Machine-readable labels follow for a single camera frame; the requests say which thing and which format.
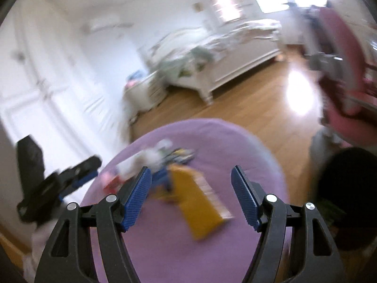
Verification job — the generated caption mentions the white nightstand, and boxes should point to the white nightstand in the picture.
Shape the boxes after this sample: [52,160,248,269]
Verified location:
[124,71,167,118]

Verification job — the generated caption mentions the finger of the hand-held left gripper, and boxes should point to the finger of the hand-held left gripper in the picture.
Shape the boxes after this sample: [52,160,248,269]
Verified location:
[58,156,102,201]

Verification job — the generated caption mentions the white wardrobe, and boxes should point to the white wardrobe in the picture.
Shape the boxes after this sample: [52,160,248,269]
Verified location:
[0,0,130,160]

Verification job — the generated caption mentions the dark striped wrapper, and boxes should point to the dark striped wrapper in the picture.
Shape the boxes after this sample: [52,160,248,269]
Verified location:
[163,148,195,164]

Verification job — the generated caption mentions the pink desk chair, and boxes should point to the pink desk chair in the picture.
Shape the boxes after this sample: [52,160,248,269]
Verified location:
[308,6,377,168]

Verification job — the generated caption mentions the purple round ottoman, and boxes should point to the purple round ottoman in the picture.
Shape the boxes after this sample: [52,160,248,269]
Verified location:
[80,118,293,283]

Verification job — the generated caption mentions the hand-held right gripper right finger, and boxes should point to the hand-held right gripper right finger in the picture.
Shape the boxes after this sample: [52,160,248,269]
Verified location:
[230,165,346,283]

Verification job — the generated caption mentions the red pink wrapper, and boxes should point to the red pink wrapper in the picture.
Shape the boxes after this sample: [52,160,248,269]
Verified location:
[100,171,127,193]

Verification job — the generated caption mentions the blue printed packet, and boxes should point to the blue printed packet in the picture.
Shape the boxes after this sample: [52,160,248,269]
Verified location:
[149,168,174,199]

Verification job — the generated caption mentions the yellow snack packet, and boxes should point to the yellow snack packet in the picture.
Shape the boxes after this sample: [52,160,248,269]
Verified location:
[169,165,234,241]

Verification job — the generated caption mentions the white bed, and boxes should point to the white bed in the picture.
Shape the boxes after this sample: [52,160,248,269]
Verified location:
[141,19,285,105]

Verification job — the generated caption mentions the black trash bin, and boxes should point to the black trash bin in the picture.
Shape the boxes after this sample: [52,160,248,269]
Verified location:
[316,147,377,251]

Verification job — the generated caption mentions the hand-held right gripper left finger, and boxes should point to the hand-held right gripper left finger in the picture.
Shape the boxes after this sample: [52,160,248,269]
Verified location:
[35,166,152,283]

